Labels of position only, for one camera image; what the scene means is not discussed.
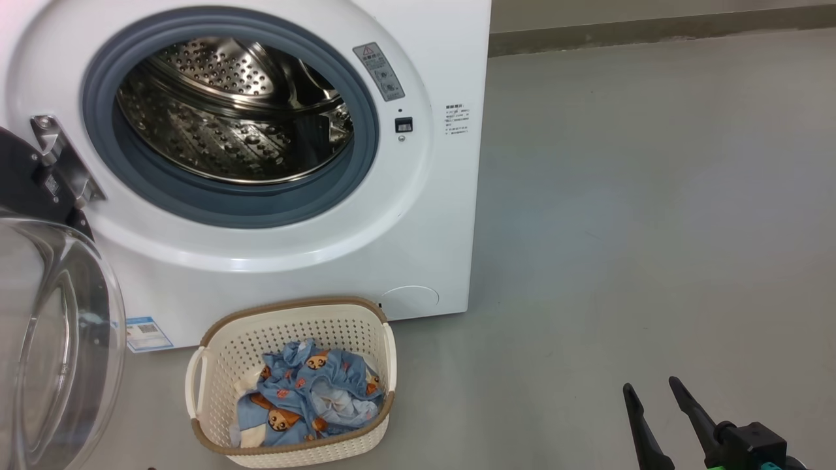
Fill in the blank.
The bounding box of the white front-load washing machine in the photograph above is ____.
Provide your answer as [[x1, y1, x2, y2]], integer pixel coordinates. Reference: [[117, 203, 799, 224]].
[[0, 0, 492, 353]]

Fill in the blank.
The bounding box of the round black glass washer door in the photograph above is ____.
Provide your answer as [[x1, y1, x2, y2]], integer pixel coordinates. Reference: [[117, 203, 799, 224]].
[[0, 124, 128, 470]]

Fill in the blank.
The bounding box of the grey warning label sticker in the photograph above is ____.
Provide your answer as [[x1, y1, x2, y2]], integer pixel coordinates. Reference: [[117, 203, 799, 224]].
[[353, 42, 406, 102]]

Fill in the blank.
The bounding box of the round white filter cover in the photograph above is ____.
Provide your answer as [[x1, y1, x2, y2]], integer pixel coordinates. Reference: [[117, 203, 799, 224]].
[[382, 285, 440, 319]]

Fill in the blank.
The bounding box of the blue white energy label sticker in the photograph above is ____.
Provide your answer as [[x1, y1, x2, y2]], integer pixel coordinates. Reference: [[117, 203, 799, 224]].
[[124, 317, 174, 353]]

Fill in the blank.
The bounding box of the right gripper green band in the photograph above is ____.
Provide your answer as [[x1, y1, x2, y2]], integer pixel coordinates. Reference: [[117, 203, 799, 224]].
[[622, 377, 814, 470]]

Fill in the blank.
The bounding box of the metal door hinge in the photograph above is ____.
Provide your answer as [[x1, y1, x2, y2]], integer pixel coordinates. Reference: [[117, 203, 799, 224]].
[[29, 114, 106, 210]]

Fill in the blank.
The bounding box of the blue bear print cream garment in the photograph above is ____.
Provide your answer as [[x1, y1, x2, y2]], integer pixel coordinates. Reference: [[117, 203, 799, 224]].
[[229, 375, 327, 448]]

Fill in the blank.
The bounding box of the cream perforated laundry basket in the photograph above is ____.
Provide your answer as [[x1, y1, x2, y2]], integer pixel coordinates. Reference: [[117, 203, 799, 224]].
[[185, 297, 397, 469]]

